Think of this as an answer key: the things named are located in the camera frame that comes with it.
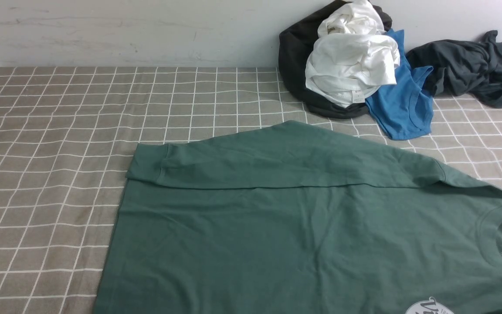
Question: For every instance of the green long sleeve shirt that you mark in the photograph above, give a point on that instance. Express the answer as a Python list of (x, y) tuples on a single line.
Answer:
[(298, 219)]

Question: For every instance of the white crumpled shirt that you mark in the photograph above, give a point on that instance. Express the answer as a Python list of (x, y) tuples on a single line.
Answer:
[(352, 57)]

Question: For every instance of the dark grey crumpled shirt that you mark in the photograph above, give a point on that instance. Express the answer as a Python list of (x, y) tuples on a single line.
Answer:
[(463, 67)]

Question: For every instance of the black garment in pile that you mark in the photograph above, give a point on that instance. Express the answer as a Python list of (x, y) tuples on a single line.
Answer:
[(295, 45)]

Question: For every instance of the blue tank top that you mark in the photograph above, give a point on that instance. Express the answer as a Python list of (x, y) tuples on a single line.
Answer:
[(404, 110)]

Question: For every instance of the grey checkered tablecloth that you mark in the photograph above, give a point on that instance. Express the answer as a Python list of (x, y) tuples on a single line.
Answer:
[(67, 136)]

